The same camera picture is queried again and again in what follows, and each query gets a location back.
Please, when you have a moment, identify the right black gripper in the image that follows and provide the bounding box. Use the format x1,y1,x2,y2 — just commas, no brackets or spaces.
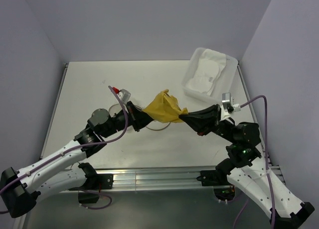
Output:
178,102,237,142

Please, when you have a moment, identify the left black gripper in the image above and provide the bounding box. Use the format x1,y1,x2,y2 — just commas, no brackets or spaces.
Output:
101,101,157,138

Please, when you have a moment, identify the white mesh laundry bag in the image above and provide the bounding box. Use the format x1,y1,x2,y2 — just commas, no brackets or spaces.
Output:
108,103,171,131

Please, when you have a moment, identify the yellow bra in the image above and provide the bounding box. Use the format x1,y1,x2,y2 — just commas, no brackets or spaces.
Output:
142,89,188,123

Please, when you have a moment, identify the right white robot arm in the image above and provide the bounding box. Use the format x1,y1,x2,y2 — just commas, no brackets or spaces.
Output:
179,104,315,229

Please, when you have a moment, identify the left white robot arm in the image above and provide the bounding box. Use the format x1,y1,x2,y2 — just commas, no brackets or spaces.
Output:
0,102,153,218

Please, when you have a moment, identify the white bra in tray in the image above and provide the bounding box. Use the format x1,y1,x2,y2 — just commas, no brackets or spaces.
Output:
185,49,226,96

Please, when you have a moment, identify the white plastic tray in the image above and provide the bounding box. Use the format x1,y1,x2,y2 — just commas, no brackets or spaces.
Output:
181,47,238,104

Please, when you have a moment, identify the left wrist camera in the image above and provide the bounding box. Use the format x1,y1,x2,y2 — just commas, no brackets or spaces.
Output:
112,87,131,104

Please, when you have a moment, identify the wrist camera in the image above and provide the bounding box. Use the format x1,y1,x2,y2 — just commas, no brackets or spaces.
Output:
220,93,241,115
112,87,131,104

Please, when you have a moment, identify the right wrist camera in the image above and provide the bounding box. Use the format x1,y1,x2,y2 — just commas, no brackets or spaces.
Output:
220,93,241,115

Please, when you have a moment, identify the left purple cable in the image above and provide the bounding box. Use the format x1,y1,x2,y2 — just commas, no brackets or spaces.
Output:
0,85,130,215

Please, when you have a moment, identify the purple cable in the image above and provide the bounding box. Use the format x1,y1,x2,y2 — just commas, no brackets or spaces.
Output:
0,85,130,215
239,95,276,227

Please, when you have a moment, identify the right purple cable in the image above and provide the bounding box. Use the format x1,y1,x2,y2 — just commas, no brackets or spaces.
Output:
239,95,276,227

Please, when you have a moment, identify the aluminium mounting rail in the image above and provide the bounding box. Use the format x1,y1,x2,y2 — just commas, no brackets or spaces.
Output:
24,164,285,193

